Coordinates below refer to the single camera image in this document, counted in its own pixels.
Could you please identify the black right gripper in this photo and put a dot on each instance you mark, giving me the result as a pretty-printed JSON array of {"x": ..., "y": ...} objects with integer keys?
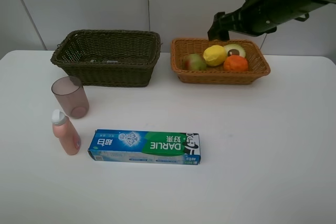
[{"x": 257, "y": 17}]

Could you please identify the halved avocado with pit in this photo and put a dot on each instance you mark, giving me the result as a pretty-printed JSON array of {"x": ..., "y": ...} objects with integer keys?
[{"x": 235, "y": 49}]

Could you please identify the yellow lemon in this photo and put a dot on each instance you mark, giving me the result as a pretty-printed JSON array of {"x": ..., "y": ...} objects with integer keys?
[{"x": 215, "y": 55}]

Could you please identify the orange mandarin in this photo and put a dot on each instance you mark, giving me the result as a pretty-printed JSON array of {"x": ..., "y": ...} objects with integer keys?
[{"x": 236, "y": 63}]

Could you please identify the green red pear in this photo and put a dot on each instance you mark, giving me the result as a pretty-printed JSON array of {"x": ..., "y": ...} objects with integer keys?
[{"x": 194, "y": 62}]

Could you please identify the black rectangular bottle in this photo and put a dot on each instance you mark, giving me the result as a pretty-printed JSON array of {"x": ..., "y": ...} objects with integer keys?
[{"x": 103, "y": 61}]

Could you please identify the blue Darlie toothpaste box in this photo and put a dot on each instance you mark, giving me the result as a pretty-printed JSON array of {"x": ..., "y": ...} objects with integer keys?
[{"x": 145, "y": 147}]

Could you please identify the translucent pink plastic cup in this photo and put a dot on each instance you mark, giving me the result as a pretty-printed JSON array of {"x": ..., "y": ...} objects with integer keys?
[{"x": 71, "y": 96}]

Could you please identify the pink bottle white cap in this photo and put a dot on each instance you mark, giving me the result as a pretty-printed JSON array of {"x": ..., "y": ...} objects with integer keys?
[{"x": 64, "y": 130}]

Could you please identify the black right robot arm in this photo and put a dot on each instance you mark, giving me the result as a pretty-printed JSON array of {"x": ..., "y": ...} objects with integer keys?
[{"x": 258, "y": 17}]

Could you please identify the orange wicker basket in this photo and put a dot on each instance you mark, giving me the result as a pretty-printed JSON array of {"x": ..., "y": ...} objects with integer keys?
[{"x": 257, "y": 65}]

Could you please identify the dark brown wicker basket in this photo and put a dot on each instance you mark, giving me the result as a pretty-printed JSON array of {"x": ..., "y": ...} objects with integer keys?
[{"x": 137, "y": 51}]

